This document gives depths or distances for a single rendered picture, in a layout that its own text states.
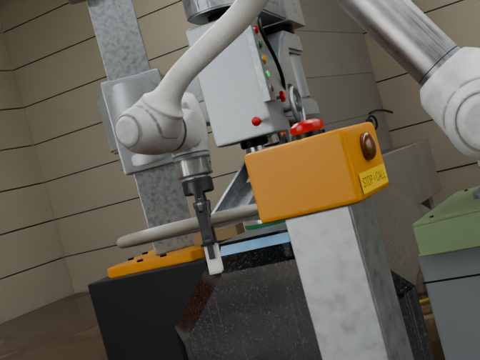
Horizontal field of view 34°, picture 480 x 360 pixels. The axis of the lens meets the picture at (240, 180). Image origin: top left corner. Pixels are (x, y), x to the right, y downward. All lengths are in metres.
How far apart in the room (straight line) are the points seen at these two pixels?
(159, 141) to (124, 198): 7.87
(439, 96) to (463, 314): 0.45
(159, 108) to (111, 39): 1.75
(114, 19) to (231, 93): 0.97
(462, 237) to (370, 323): 0.72
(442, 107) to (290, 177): 0.69
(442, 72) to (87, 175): 8.60
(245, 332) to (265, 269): 0.22
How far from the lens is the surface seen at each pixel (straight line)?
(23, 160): 10.24
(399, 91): 7.84
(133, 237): 1.97
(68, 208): 10.21
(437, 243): 1.58
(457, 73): 1.48
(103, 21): 3.48
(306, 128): 0.87
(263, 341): 2.43
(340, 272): 0.86
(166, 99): 1.73
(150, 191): 3.40
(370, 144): 0.86
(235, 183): 2.59
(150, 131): 1.71
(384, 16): 1.53
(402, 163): 6.05
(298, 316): 2.36
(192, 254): 3.19
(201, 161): 1.86
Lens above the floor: 1.07
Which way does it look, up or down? 1 degrees down
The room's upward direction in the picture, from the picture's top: 15 degrees counter-clockwise
